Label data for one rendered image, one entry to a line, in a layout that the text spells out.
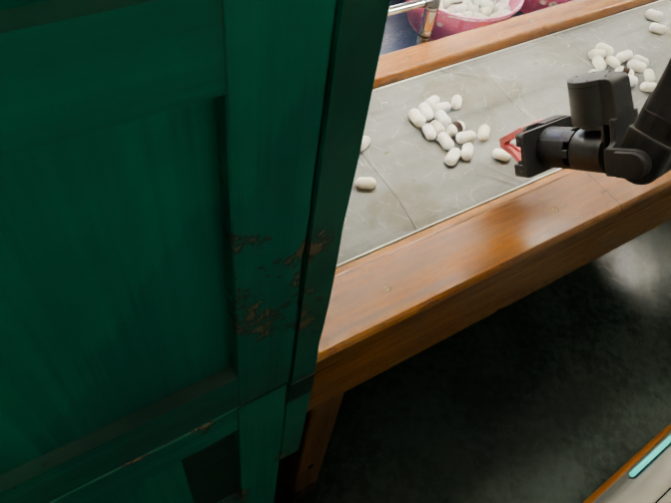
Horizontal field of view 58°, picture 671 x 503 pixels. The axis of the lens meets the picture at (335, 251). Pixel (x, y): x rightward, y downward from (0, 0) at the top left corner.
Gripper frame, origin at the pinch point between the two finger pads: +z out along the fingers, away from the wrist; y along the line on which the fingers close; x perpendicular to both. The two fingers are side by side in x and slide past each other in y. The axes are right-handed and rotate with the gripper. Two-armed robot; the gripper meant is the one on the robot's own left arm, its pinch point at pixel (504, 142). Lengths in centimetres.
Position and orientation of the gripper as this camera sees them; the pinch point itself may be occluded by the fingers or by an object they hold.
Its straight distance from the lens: 99.3
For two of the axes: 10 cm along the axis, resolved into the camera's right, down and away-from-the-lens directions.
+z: -4.8, -2.1, 8.5
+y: -8.5, 3.5, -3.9
